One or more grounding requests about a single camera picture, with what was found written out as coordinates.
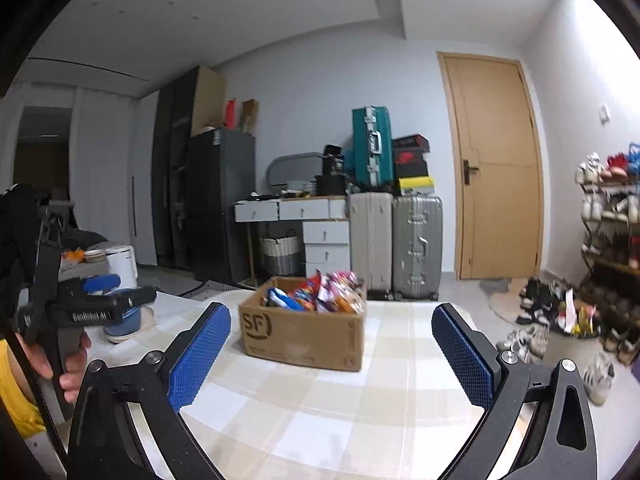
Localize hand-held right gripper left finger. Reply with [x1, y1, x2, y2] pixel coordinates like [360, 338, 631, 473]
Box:
[65, 301, 233, 480]

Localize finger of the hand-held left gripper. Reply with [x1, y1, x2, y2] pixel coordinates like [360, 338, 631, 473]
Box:
[112, 287, 157, 318]
[59, 274, 122, 298]

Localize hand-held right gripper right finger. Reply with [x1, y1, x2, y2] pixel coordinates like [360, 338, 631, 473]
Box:
[432, 302, 598, 480]

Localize blue snack packet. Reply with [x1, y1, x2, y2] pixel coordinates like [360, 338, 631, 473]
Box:
[263, 287, 313, 311]

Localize brown cardboard box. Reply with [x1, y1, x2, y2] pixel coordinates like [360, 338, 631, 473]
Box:
[239, 276, 368, 373]

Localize heap of mixed snacks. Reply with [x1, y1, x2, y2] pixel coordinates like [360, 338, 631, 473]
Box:
[262, 270, 367, 315]

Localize person's left hand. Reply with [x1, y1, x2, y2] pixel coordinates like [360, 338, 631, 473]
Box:
[19, 331, 93, 405]

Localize beige plates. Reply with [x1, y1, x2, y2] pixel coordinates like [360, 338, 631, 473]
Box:
[107, 305, 157, 345]

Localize white kettle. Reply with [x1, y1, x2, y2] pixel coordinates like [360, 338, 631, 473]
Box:
[107, 245, 138, 291]

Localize stack of blue bowls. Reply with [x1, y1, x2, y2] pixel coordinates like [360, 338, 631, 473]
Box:
[102, 307, 146, 340]

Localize white low sneaker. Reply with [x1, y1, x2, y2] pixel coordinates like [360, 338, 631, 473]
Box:
[496, 330, 526, 353]
[520, 332, 547, 361]

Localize round beige mat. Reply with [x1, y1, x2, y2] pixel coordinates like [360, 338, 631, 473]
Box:
[487, 285, 531, 323]

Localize grey doormat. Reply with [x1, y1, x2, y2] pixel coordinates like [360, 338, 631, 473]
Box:
[479, 277, 513, 296]

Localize pile of dark sneakers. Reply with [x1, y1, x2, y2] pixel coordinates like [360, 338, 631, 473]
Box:
[515, 277, 571, 326]

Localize black wardrobe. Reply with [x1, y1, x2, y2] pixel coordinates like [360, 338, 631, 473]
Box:
[151, 66, 201, 268]

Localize silver suitcase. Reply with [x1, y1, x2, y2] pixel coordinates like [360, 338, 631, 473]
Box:
[391, 195, 444, 301]

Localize colourful wrappers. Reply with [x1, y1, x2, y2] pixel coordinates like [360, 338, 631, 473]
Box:
[557, 287, 601, 336]

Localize white grey woven basket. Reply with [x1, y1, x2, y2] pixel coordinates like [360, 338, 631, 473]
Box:
[259, 230, 303, 276]

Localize dark grey refrigerator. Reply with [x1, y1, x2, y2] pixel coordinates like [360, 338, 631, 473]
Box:
[187, 127, 257, 286]

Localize white high-top sneaker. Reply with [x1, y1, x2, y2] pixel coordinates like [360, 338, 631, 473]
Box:
[582, 352, 617, 407]

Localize beige suitcase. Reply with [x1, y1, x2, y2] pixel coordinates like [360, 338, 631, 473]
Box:
[348, 192, 395, 297]

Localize white desk with drawers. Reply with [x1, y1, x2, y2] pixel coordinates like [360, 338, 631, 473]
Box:
[234, 196, 351, 281]

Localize wooden shoe rack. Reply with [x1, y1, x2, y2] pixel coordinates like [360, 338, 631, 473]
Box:
[577, 180, 640, 311]

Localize tan wooden door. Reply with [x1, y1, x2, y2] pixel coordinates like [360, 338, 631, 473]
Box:
[437, 51, 545, 281]

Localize grey oval mirror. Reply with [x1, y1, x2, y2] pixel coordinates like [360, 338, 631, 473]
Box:
[266, 151, 326, 196]

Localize shoe rack with shoes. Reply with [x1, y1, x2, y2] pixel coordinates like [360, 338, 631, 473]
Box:
[575, 142, 640, 301]

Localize large cardboard sheet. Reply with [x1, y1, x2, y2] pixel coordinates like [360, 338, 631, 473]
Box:
[190, 66, 227, 137]

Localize black storage box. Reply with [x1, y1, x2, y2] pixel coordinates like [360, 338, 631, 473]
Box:
[315, 174, 348, 197]

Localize small brown box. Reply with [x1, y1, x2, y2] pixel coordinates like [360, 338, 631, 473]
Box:
[241, 99, 260, 133]

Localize teal suitcase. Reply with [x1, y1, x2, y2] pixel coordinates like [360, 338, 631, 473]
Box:
[351, 106, 396, 192]

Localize black printed bag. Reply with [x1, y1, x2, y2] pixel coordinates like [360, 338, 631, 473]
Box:
[322, 145, 346, 176]

